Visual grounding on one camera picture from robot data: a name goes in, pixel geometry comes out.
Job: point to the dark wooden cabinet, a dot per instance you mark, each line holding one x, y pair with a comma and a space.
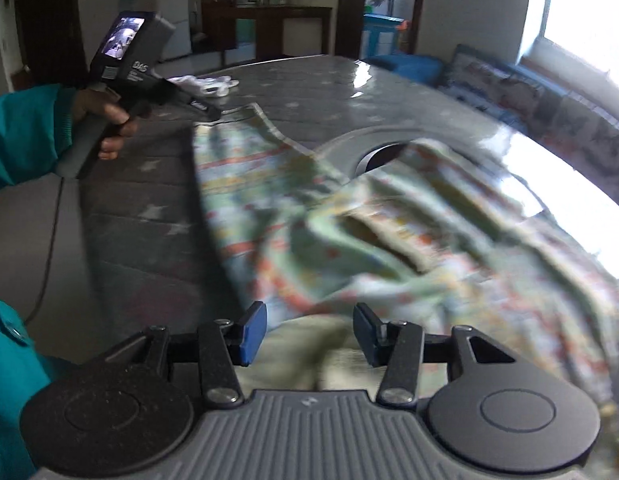
289, 25

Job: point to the person's teal jacket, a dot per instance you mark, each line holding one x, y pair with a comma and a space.
4, 385

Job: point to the blue cabinet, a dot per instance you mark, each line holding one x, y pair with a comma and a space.
384, 35

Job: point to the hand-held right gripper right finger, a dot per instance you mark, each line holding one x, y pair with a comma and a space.
369, 335

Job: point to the butterfly print cushion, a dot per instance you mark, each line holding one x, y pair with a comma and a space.
489, 80
584, 120

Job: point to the window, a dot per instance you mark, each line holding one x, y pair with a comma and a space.
589, 5

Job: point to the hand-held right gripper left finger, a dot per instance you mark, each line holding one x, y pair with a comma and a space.
252, 332

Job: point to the white refrigerator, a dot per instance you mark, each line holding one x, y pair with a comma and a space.
174, 10

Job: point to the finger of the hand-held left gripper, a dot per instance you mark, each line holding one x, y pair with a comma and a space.
189, 101

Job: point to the dark wooden door frame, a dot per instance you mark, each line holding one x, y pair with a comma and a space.
349, 10

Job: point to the colourful printed garment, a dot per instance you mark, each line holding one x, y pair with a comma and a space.
289, 220

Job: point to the blue sofa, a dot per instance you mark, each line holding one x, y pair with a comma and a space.
409, 67

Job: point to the person's left hand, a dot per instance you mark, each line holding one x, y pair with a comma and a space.
97, 105

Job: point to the dark wooden door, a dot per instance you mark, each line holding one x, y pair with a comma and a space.
49, 25

